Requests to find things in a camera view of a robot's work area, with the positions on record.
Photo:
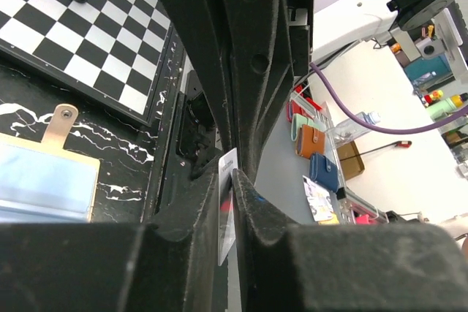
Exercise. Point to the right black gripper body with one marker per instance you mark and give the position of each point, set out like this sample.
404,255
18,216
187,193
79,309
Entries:
300,22

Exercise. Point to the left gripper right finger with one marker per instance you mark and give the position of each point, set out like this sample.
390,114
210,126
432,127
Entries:
287,266

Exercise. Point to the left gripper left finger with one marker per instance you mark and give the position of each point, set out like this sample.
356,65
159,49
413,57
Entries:
165,264

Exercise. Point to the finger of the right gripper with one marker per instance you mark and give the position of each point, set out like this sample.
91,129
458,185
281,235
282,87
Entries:
261,73
201,26

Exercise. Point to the silver white credit card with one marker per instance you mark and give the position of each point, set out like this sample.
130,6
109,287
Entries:
226,228

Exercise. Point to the beige leather card holder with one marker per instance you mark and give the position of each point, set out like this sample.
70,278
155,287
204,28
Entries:
41,182

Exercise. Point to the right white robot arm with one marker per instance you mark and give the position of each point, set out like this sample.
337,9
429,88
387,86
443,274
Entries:
347,21

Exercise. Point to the loose cards on desk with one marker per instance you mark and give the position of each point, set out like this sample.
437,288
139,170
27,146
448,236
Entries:
319,202

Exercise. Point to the checkered chess board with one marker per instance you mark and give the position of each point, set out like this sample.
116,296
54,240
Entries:
110,50

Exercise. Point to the blue leather wallet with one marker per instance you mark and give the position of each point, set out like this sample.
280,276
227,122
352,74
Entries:
324,172

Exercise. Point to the orange leather wallet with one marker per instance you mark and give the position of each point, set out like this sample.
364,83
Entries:
310,140

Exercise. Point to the mint green wallet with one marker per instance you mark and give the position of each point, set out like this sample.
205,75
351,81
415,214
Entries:
297,122

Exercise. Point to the clear plastic water bottle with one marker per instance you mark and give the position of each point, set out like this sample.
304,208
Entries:
348,130

